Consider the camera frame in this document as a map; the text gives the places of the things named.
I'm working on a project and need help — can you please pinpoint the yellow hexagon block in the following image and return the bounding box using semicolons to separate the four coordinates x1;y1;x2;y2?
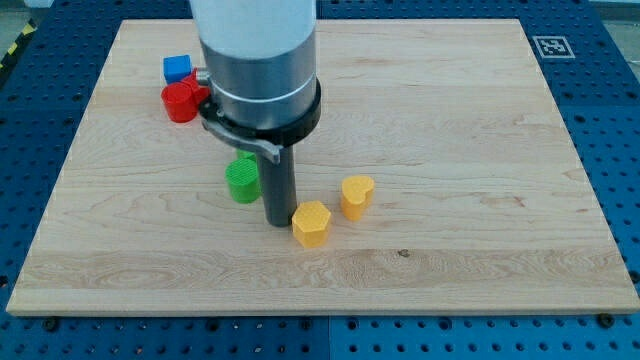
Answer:
292;201;332;248

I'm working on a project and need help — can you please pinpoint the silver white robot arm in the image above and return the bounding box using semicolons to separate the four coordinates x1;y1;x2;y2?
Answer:
190;0;316;130

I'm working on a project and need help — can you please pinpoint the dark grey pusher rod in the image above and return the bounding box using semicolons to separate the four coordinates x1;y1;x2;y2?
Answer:
257;147;297;227

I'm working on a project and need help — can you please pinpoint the green cylinder block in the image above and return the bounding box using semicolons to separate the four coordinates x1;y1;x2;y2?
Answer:
225;158;261;204

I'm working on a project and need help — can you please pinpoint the small green block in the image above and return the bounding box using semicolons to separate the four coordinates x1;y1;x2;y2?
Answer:
236;149;256;162

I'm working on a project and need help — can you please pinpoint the red cylinder block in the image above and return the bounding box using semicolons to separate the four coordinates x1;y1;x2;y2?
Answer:
161;82;198;123

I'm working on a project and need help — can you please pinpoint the light wooden board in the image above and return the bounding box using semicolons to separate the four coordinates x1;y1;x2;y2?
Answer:
7;20;639;317

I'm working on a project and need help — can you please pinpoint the blue cube block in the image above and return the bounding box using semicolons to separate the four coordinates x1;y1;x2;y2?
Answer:
163;55;192;84

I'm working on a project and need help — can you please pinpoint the white fiducial marker tag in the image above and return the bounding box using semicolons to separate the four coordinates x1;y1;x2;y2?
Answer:
533;35;575;59

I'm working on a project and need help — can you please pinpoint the black clamp ring with lever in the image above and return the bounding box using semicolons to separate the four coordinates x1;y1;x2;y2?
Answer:
198;77;323;166

